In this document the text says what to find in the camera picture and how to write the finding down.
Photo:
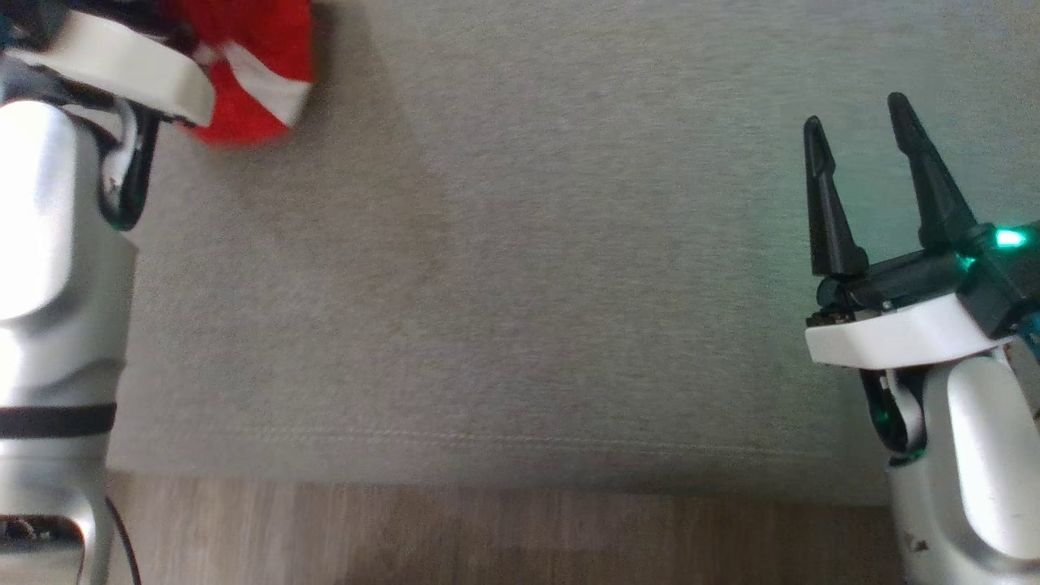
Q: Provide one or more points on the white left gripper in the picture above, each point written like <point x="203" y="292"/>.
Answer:
<point x="122" y="61"/>

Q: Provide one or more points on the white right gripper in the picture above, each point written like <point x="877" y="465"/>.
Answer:
<point x="902" y="333"/>

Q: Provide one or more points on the red shorts white stripe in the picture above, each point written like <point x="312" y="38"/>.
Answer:
<point x="260" y="81"/>

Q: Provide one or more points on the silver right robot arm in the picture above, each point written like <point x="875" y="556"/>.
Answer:
<point x="975" y="471"/>

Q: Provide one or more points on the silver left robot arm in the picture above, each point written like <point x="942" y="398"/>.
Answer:
<point x="49" y="284"/>

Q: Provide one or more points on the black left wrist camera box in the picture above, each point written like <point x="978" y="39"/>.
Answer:
<point x="24" y="16"/>

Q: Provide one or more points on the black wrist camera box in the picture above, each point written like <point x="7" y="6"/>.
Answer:
<point x="24" y="16"/>
<point x="1016" y="284"/>

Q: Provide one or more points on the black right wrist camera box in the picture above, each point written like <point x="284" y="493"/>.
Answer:
<point x="1016" y="284"/>

